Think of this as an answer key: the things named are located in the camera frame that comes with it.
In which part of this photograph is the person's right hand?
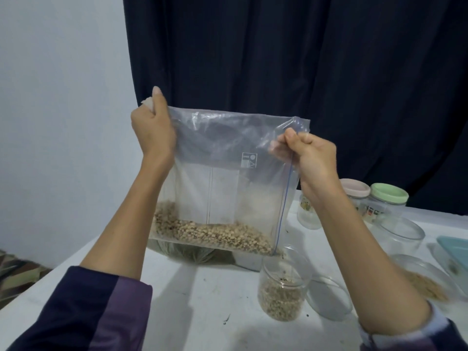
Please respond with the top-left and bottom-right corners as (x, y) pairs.
(268, 128), (342, 208)

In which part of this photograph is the person's left hand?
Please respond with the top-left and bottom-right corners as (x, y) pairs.
(131, 86), (178, 176)

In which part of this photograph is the transparent jar blue lid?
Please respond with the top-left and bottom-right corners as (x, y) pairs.
(296, 192), (323, 230)

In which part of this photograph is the transparent jar pink lid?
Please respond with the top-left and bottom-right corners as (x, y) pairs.
(340, 178), (371, 213)

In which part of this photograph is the transparent jar green lid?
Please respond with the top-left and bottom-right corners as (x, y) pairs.
(362, 182), (410, 225)

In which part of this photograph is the clear zip bag of black-eyed peas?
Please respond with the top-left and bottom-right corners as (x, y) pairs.
(141, 97), (311, 257)

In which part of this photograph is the clear bag with green beans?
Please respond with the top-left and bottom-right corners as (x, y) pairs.
(148, 239), (216, 265)

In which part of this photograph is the clear round lid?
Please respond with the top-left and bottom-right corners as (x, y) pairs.
(306, 276), (355, 322)

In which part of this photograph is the pile of yellow soybeans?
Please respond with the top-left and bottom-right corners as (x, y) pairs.
(406, 270), (450, 303)

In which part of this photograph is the person's left forearm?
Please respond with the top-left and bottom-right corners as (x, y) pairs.
(7, 166), (176, 351)

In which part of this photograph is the person's right forearm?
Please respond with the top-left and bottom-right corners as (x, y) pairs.
(313, 188), (468, 351)

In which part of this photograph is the dark navy curtain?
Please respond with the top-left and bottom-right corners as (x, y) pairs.
(123, 0), (468, 215)

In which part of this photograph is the teal lidded plastic container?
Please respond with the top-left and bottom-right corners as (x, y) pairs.
(436, 236), (468, 291)

